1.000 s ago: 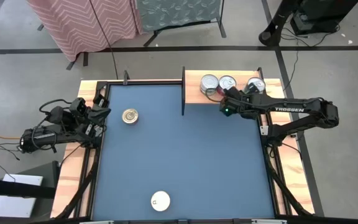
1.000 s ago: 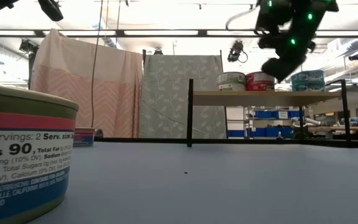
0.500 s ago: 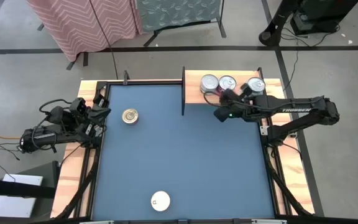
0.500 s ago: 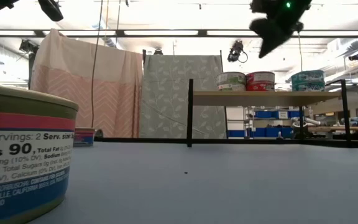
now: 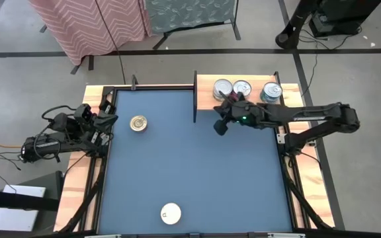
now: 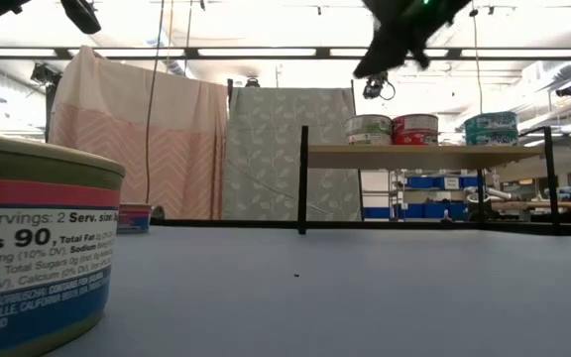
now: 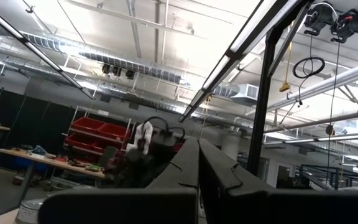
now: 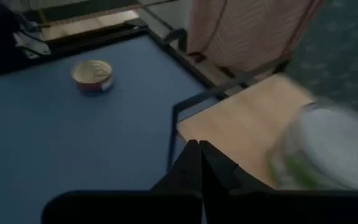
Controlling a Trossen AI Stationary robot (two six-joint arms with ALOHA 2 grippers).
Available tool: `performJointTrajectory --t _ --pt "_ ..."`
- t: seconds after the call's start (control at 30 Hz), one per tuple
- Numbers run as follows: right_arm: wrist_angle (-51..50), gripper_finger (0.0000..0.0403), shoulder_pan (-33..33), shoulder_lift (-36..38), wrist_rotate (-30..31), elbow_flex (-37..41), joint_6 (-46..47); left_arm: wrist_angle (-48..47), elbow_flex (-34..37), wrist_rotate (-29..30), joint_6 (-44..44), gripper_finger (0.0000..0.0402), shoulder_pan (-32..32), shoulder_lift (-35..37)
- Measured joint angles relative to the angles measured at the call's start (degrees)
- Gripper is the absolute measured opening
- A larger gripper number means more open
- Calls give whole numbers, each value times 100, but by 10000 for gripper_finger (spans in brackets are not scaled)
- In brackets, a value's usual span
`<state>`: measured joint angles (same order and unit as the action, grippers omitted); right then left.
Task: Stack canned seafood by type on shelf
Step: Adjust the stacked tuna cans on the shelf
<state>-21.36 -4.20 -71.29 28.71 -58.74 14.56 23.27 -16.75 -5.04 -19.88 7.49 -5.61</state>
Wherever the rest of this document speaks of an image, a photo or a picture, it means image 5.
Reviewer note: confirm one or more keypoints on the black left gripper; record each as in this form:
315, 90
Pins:
102, 109

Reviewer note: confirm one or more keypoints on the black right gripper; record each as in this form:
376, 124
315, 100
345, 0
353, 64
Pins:
233, 112

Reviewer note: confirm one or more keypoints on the red label seafood can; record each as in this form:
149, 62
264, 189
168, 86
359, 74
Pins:
242, 86
234, 96

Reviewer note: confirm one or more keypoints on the salmon can with gold lid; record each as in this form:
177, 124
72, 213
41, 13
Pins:
138, 123

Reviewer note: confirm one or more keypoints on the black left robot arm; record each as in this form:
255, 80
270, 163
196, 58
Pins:
45, 147

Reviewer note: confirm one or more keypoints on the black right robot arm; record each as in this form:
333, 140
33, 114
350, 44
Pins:
309, 114

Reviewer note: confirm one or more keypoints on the wooden shelf with black legs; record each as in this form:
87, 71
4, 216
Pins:
207, 96

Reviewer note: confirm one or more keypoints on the black cloth rack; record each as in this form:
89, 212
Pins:
90, 63
236, 31

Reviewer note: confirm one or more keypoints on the blue table mat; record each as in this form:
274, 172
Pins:
194, 165

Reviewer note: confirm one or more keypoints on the green leaf pattern cloth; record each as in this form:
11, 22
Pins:
190, 13

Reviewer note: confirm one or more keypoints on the black pole stand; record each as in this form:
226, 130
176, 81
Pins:
289, 34

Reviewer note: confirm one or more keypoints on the pink chevron cloth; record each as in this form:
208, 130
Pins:
78, 26

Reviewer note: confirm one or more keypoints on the white panel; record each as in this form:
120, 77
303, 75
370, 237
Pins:
15, 211

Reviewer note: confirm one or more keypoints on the black equipment box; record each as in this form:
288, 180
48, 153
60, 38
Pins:
342, 13

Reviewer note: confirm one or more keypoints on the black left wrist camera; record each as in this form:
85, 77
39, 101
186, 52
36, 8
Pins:
83, 113

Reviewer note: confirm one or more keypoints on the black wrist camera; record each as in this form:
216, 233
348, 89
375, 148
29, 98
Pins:
83, 113
254, 115

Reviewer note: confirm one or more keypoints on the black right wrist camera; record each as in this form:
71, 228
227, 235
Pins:
254, 115

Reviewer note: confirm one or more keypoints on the small grey clamp post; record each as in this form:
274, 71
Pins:
133, 82

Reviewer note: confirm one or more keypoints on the black table frame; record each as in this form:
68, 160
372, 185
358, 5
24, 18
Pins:
227, 235

